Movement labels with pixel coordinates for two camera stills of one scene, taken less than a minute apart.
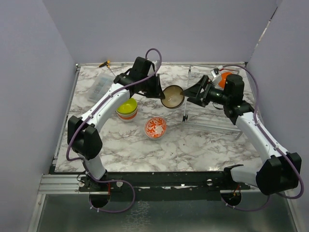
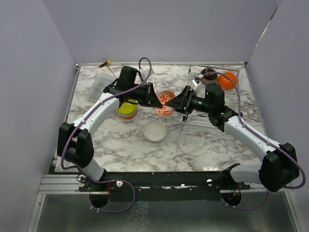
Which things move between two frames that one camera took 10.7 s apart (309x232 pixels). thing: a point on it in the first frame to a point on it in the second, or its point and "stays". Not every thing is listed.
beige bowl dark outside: x=173 y=99 to x=208 y=78
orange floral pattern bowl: x=155 y=127 to x=163 y=97
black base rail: x=152 y=186 stays
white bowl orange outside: x=218 y=82 stays
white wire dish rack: x=199 y=116 stays
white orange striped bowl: x=128 y=117 stays
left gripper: x=157 y=92 to x=150 y=98
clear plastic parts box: x=102 y=83 stays
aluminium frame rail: x=61 y=184 stays
